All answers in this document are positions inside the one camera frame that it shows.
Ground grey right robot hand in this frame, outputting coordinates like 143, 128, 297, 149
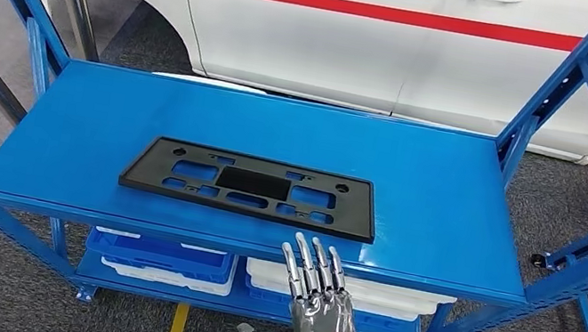
236, 224, 375, 332

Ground black plastic plate frame part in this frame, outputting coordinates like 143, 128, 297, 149
114, 130, 386, 246

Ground large blue plastic bin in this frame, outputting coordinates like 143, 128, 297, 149
240, 272, 428, 332

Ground small blue plastic bin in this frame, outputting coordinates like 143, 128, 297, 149
82, 226, 238, 288

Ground white flat panel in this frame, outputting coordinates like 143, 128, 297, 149
152, 68, 269, 96

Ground white car with red stripe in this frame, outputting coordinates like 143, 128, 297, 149
0, 0, 588, 166

